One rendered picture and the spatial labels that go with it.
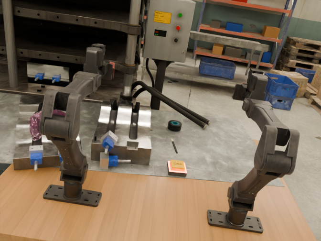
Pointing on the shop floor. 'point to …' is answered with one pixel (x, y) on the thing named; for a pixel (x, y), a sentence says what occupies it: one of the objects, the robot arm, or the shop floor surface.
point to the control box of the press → (166, 37)
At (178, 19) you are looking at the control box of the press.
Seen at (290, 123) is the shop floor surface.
